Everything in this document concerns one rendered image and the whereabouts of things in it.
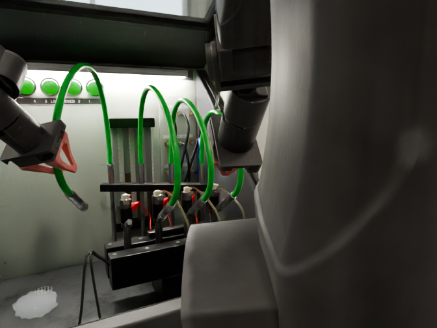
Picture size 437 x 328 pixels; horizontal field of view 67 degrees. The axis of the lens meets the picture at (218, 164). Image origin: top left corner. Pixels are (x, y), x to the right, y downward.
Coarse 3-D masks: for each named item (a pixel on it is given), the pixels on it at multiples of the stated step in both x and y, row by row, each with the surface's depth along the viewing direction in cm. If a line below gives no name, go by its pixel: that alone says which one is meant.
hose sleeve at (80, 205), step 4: (72, 192) 65; (68, 196) 65; (72, 196) 65; (76, 196) 67; (72, 200) 67; (76, 200) 67; (80, 200) 69; (76, 204) 69; (80, 204) 70; (84, 204) 71; (80, 208) 71
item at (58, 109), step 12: (72, 72) 67; (96, 72) 82; (96, 84) 85; (60, 96) 61; (60, 108) 60; (108, 120) 93; (108, 132) 94; (108, 144) 95; (108, 156) 96; (60, 180) 60
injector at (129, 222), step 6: (120, 204) 80; (120, 210) 80; (126, 210) 80; (120, 216) 80; (126, 216) 80; (126, 222) 78; (126, 228) 81; (126, 234) 81; (126, 240) 81; (126, 246) 82
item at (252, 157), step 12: (216, 120) 52; (216, 132) 51; (228, 132) 46; (240, 132) 45; (252, 132) 46; (216, 144) 50; (228, 144) 48; (240, 144) 48; (252, 144) 49; (228, 156) 49; (240, 156) 49; (252, 156) 49; (228, 168) 48; (252, 168) 49
